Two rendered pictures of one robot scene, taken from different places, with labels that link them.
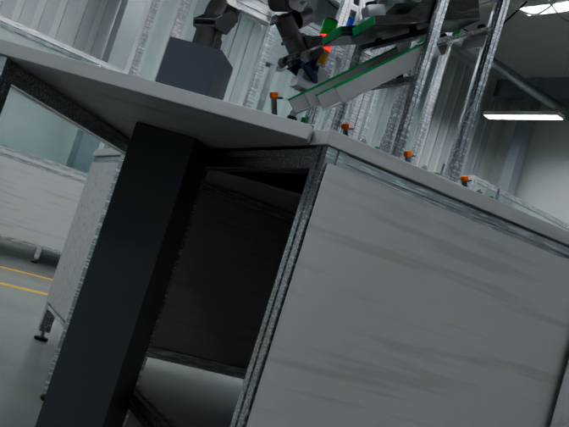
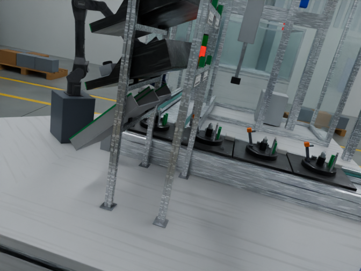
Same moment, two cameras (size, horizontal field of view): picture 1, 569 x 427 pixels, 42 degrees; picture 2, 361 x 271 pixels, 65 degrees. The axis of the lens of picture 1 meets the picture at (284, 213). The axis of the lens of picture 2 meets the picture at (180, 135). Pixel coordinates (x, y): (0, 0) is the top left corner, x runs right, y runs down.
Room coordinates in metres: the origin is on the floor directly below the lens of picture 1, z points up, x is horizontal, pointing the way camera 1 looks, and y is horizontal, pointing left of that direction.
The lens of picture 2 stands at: (1.18, -0.77, 1.38)
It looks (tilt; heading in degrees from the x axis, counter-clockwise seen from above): 19 degrees down; 36
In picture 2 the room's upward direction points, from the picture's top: 12 degrees clockwise
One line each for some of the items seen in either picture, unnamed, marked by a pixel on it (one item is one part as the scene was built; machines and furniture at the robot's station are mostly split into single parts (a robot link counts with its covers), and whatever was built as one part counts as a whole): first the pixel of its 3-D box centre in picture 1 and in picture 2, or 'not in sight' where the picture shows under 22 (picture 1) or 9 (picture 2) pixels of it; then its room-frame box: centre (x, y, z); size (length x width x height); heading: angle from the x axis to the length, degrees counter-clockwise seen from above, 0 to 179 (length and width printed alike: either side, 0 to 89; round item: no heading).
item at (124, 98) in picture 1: (195, 136); (74, 143); (1.85, 0.27, 0.84); 0.90 x 0.70 x 0.03; 171
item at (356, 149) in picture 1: (393, 220); (241, 175); (2.32, -0.34, 0.85); 1.50 x 1.41 x 0.03; 26
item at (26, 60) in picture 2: not in sight; (33, 63); (4.18, 5.71, 0.20); 1.20 x 0.80 x 0.41; 126
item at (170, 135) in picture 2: not in sight; (154, 127); (2.13, 0.06, 0.96); 0.24 x 0.24 x 0.02; 26
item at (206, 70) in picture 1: (190, 88); (72, 115); (1.86, 0.32, 0.96); 0.14 x 0.14 x 0.20; 81
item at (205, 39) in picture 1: (207, 41); (74, 87); (1.86, 0.32, 1.09); 0.07 x 0.07 x 0.06; 81
